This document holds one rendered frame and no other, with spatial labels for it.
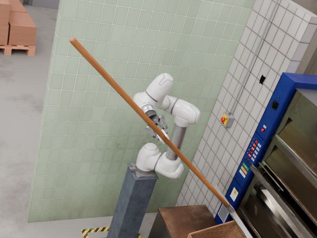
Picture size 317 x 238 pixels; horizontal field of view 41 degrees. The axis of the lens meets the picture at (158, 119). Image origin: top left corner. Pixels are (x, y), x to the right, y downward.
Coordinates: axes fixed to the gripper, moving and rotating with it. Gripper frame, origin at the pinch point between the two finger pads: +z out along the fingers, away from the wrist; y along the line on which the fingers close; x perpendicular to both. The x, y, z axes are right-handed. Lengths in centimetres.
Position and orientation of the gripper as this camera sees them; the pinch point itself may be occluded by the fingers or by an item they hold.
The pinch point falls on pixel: (162, 136)
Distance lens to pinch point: 233.5
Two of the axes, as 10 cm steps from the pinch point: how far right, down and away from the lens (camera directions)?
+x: -5.0, -5.5, -6.7
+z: 3.6, 5.7, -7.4
